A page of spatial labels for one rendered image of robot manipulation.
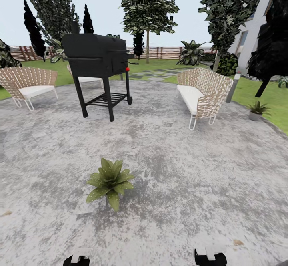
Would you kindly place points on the pot plant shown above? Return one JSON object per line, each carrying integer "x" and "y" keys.
{"x": 110, "y": 182}
{"x": 257, "y": 111}

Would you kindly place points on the charcoal grill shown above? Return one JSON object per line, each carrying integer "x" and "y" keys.
{"x": 97, "y": 56}

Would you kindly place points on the fixed window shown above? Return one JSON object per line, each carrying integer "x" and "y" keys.
{"x": 241, "y": 43}

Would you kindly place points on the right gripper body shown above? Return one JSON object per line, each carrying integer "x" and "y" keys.
{"x": 203, "y": 260}

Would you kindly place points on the garden chair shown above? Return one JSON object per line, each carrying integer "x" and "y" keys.
{"x": 202, "y": 93}
{"x": 24, "y": 83}
{"x": 84, "y": 79}

